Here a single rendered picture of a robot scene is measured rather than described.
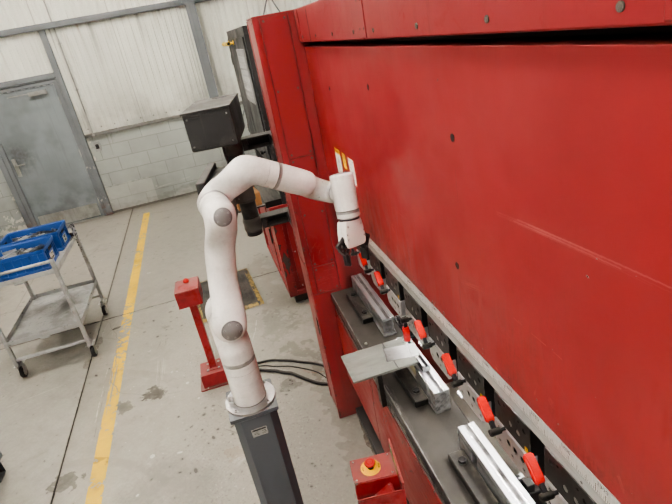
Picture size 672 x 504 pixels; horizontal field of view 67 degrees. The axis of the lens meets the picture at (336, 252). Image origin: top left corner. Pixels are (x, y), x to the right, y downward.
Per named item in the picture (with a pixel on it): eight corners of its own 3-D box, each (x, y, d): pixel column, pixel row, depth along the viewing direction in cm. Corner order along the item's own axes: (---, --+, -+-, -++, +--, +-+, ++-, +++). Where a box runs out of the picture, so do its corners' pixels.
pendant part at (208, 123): (233, 235, 327) (195, 100, 292) (270, 227, 327) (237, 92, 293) (224, 269, 281) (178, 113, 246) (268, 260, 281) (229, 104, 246)
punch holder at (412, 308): (407, 326, 187) (402, 287, 180) (428, 319, 188) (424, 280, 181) (424, 348, 173) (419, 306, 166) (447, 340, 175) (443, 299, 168)
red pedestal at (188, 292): (200, 376, 383) (166, 279, 349) (233, 366, 387) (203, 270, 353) (201, 392, 365) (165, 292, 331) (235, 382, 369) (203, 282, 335)
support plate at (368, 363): (341, 358, 207) (340, 356, 207) (401, 339, 212) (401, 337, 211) (353, 384, 191) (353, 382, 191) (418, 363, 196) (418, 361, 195)
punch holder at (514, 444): (495, 439, 133) (492, 389, 126) (524, 429, 134) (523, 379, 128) (529, 483, 119) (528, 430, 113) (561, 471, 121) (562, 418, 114)
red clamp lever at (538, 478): (522, 455, 110) (544, 503, 105) (539, 448, 110) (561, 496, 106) (519, 455, 111) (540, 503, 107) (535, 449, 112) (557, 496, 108)
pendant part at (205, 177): (222, 220, 314) (206, 163, 299) (241, 216, 314) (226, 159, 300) (213, 248, 273) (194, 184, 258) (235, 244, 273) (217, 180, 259)
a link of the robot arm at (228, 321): (240, 323, 186) (251, 344, 172) (207, 329, 182) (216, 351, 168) (230, 188, 169) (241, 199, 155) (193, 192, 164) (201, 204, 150)
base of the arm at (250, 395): (228, 423, 182) (214, 382, 175) (224, 391, 199) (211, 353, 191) (279, 406, 186) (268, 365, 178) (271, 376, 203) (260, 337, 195)
